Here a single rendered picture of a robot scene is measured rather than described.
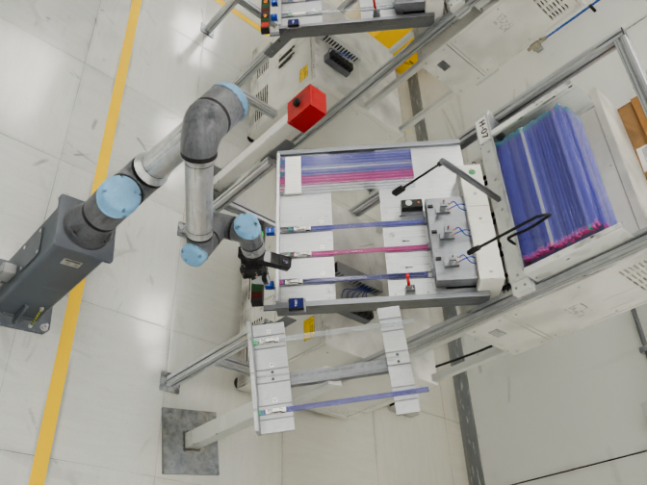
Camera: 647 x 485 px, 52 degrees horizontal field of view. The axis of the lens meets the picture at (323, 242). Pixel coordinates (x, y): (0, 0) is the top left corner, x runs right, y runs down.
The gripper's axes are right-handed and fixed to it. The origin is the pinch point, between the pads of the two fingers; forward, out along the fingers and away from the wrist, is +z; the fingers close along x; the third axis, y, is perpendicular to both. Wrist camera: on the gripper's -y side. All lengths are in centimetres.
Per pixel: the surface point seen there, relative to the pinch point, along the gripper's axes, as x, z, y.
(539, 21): -135, 7, -122
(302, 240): -17.6, 1.6, -11.7
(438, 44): -138, 18, -77
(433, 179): -41, 2, -61
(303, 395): 36.8, 11.4, -10.4
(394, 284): 3.0, 1.6, -42.5
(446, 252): -5, -4, -60
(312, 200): -35.1, 1.6, -15.6
